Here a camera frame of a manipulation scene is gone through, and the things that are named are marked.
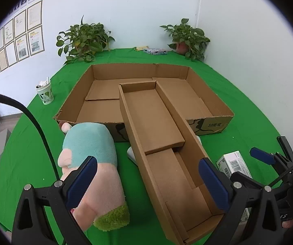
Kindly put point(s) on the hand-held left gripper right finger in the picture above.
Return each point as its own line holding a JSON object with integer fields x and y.
{"x": 214, "y": 183}

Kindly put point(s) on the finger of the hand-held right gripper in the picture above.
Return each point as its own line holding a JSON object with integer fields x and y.
{"x": 286, "y": 146}
{"x": 262, "y": 155}

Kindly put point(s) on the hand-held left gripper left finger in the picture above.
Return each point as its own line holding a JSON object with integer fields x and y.
{"x": 82, "y": 181}

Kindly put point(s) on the pink and teal plush toy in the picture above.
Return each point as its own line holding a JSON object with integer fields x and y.
{"x": 95, "y": 153}

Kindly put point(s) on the white hair dryer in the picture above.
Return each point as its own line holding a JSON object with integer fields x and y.
{"x": 131, "y": 155}

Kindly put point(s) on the large shallow cardboard box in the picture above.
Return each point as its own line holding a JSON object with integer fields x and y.
{"x": 103, "y": 107}

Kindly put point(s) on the narrow long cardboard box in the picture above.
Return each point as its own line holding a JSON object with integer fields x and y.
{"x": 151, "y": 122}

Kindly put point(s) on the person's right hand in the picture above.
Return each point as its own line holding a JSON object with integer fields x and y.
{"x": 288, "y": 223}

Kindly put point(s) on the white barcode carton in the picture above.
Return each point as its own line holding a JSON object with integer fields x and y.
{"x": 234, "y": 163}

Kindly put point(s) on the green tablecloth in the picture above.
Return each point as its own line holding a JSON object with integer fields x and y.
{"x": 238, "y": 102}

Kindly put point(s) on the green patterned paper cup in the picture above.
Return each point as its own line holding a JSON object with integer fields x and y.
{"x": 45, "y": 93}

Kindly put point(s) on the potted plant in red pot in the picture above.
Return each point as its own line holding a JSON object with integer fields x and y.
{"x": 187, "y": 39}

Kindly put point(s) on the bushy potted plant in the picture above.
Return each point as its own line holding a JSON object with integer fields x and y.
{"x": 85, "y": 40}

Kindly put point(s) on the colourful patterned packet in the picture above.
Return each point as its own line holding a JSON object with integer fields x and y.
{"x": 156, "y": 51}

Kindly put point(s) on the yellow snack packet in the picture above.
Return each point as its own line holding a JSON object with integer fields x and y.
{"x": 141, "y": 48}

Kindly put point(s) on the group of framed wall certificates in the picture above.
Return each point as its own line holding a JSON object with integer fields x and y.
{"x": 21, "y": 35}

